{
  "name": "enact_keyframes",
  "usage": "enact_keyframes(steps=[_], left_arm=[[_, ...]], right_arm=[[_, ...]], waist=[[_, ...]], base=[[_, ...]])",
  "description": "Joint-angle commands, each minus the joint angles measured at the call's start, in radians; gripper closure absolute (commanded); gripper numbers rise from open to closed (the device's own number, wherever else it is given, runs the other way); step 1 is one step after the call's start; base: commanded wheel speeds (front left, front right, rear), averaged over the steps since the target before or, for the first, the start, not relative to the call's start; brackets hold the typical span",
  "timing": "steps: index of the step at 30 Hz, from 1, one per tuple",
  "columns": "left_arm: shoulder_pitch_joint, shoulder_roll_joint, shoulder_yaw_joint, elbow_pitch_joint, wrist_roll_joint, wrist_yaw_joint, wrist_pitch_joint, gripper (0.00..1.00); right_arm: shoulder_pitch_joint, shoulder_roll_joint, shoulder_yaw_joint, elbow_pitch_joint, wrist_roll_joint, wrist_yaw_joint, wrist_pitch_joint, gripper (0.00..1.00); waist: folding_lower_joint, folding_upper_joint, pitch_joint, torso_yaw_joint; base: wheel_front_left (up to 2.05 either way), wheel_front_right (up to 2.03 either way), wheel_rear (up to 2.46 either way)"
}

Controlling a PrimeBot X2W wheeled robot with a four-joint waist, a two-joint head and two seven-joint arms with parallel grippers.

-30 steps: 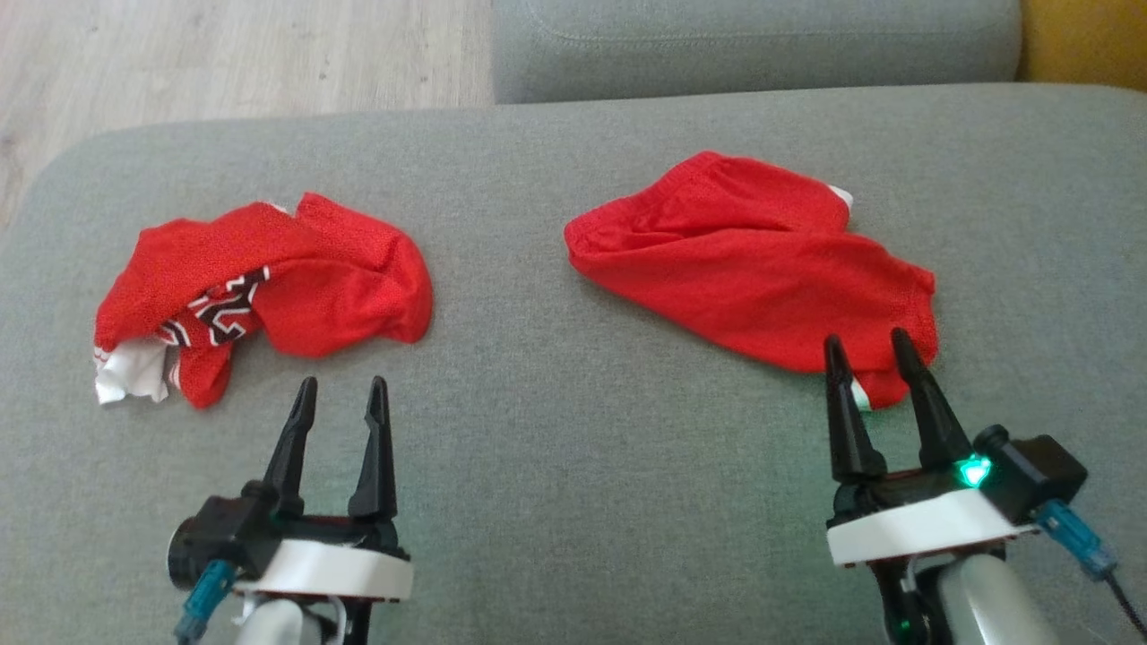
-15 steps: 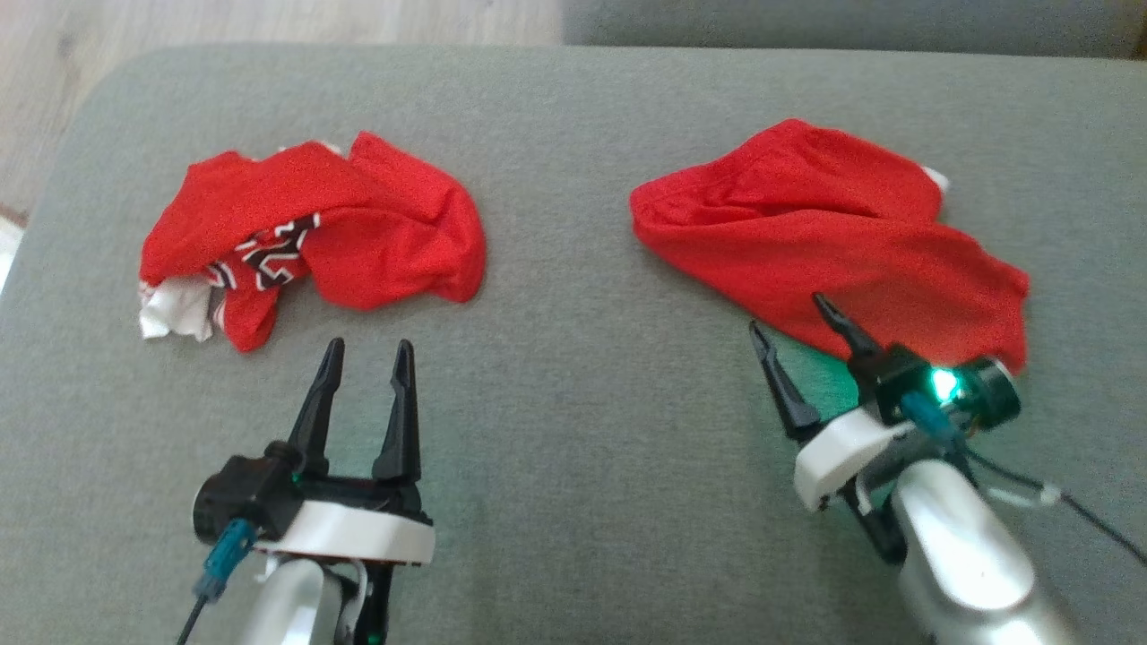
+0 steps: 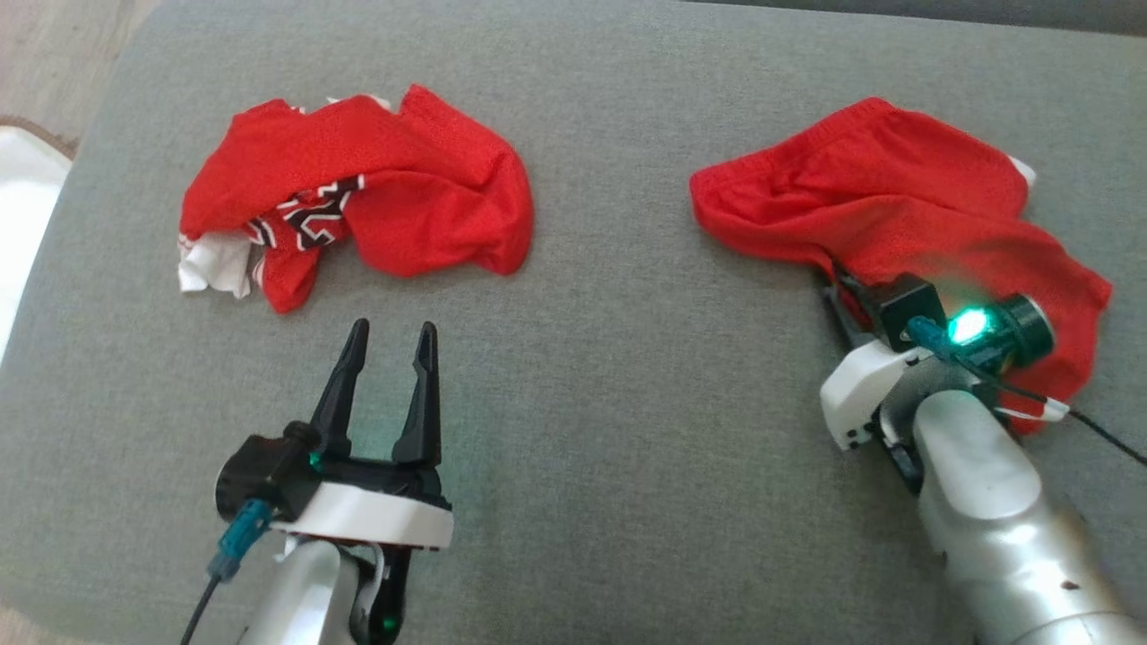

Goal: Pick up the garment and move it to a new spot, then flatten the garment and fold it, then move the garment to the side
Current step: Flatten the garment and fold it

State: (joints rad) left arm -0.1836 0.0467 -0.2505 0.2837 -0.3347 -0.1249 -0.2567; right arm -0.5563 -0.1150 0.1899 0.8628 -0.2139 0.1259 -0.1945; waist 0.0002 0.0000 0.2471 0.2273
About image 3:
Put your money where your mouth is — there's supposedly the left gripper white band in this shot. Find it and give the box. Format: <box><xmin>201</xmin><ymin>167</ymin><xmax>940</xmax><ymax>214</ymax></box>
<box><xmin>267</xmin><ymin>318</ymin><xmax>455</xmax><ymax>551</ymax></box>

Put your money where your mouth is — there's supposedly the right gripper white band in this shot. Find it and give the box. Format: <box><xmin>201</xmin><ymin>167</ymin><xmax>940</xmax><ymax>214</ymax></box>
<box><xmin>818</xmin><ymin>262</ymin><xmax>937</xmax><ymax>452</ymax></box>

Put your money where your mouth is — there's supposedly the red shorts white stripe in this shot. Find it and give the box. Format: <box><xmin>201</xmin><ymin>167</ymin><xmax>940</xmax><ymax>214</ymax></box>
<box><xmin>688</xmin><ymin>96</ymin><xmax>1114</xmax><ymax>437</ymax></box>

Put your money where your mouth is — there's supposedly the red basketball jersey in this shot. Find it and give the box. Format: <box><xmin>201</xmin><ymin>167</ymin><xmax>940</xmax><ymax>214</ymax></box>
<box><xmin>177</xmin><ymin>83</ymin><xmax>536</xmax><ymax>314</ymax></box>

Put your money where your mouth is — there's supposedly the grey sofa seat cushion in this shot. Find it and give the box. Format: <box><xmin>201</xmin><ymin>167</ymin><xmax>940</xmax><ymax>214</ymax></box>
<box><xmin>0</xmin><ymin>0</ymin><xmax>1147</xmax><ymax>645</ymax></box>

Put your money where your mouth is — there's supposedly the white basket brown rim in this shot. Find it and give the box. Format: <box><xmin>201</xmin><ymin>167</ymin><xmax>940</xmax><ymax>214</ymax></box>
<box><xmin>0</xmin><ymin>125</ymin><xmax>74</xmax><ymax>364</ymax></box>

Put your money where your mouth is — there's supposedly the left arm cable teal plug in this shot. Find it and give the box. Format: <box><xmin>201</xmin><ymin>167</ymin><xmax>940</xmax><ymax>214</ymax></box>
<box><xmin>179</xmin><ymin>498</ymin><xmax>274</xmax><ymax>645</ymax></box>

